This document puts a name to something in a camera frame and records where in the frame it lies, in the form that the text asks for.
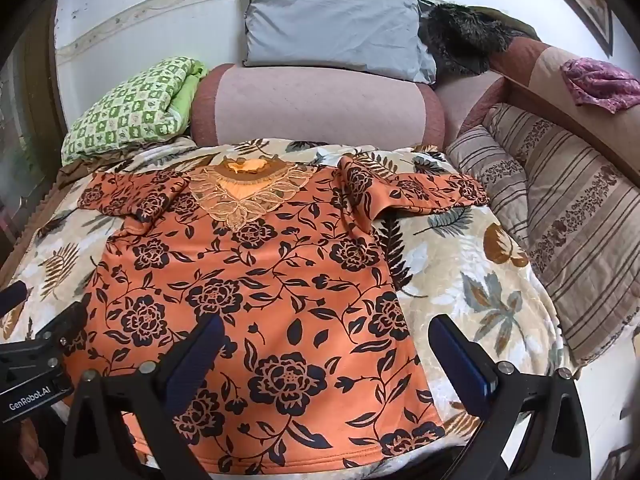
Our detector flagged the brown frilled bed cover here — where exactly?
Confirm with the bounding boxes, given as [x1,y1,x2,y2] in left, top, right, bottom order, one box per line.
[0,159,93,273]

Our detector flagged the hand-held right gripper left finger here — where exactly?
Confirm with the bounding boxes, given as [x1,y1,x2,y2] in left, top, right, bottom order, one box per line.
[61,312,227,480]

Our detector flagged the pink brown bolster cushion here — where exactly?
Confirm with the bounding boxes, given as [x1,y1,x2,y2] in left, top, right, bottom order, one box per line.
[435,71,511,150]
[190,63,447,153]

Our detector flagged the brown tan sofa backrest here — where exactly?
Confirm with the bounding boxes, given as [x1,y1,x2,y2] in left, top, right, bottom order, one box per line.
[487,35,640,186]

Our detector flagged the pink crumpled cloth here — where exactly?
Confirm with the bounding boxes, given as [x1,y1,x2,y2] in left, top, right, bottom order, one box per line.
[560,58,640,113]

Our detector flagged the large striped beige cushion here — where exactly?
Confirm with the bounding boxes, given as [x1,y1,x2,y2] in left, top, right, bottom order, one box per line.
[482,102,640,367]

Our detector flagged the dark furry garment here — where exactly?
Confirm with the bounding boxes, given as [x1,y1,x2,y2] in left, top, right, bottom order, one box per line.
[417,2,541,78]

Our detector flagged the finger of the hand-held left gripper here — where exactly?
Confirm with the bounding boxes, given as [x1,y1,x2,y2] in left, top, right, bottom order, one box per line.
[31,301,91,357]
[0,281,29,315]

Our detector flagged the beige leaf print blanket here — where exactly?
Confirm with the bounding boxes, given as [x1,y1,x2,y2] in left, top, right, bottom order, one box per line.
[0,137,568,480]

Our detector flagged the green checkered pillow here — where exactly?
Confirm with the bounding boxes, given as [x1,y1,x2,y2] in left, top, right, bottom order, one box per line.
[61,56,210,166]

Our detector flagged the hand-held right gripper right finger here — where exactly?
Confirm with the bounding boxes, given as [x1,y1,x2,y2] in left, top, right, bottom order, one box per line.
[427,316,593,480]

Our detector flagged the small striped beige cushion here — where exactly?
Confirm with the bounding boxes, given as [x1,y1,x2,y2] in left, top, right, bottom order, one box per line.
[445,125,531,251]

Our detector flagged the framed wall picture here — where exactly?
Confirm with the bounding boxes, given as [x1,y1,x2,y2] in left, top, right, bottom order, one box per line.
[530,0,615,58]

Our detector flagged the orange black floral blouse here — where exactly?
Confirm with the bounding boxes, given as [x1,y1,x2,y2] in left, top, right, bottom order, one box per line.
[77,156,491,476]

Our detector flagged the grey pillow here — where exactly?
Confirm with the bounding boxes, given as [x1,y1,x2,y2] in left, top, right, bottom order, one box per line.
[242,0,438,86]

